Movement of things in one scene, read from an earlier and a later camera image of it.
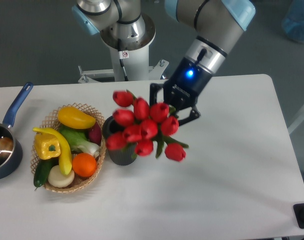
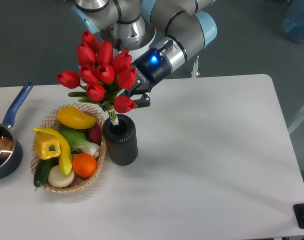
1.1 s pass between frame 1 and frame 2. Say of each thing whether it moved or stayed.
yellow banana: stayed
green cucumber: stayed
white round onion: stayed
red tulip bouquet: moved
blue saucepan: stayed
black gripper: moved
